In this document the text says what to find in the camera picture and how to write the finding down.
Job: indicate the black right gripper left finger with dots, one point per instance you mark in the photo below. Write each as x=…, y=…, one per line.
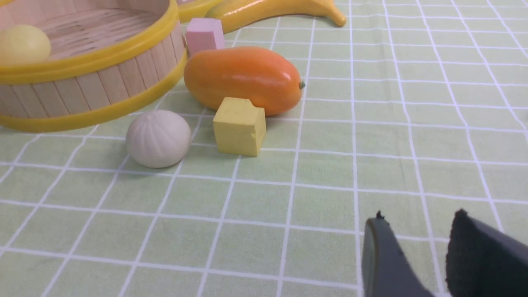
x=386, y=271

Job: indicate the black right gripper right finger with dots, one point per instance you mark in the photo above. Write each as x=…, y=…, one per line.
x=484, y=262

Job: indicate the white bun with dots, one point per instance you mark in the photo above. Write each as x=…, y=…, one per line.
x=158, y=139

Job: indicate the yellow bun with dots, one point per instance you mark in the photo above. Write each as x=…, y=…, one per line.
x=24, y=44

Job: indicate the bamboo steamer tray yellow rim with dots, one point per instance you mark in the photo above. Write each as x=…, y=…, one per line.
x=109, y=58

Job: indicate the green checkered tablecloth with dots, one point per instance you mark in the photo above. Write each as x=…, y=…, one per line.
x=416, y=108

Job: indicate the yellow cube block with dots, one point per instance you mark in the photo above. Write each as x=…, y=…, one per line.
x=239, y=127

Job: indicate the orange plastic mango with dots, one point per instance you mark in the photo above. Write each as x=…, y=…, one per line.
x=264, y=77

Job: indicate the pink cube block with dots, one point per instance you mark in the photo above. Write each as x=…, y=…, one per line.
x=204, y=34

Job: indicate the yellow plastic banana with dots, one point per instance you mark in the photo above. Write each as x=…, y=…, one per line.
x=236, y=14

